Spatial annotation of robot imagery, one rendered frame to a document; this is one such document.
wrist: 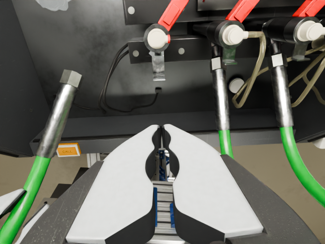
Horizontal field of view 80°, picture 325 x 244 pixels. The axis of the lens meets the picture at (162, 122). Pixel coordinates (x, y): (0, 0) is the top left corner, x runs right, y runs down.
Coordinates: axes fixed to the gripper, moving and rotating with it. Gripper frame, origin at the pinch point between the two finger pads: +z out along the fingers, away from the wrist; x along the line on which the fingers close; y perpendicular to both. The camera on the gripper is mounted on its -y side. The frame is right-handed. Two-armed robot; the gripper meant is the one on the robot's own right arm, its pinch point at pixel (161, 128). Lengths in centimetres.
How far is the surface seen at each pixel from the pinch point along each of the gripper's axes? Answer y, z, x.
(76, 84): -0.5, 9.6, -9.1
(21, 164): 98, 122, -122
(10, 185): 121, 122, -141
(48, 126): 2.9, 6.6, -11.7
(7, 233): 9.3, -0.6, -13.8
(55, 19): -7.3, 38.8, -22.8
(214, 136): 18.3, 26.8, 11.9
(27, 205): 8.7, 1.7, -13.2
